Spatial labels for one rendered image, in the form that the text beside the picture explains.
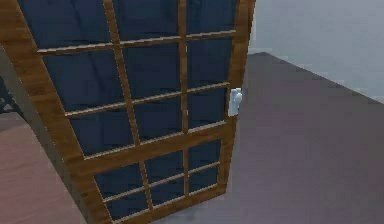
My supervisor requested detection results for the white door handle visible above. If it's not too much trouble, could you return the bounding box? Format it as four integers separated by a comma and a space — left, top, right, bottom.
227, 87, 243, 118

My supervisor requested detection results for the brown wooden glazed room door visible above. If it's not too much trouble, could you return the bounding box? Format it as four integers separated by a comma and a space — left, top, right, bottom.
0, 0, 257, 224

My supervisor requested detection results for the black chair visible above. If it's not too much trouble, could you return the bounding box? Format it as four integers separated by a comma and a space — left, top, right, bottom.
0, 75, 25, 118

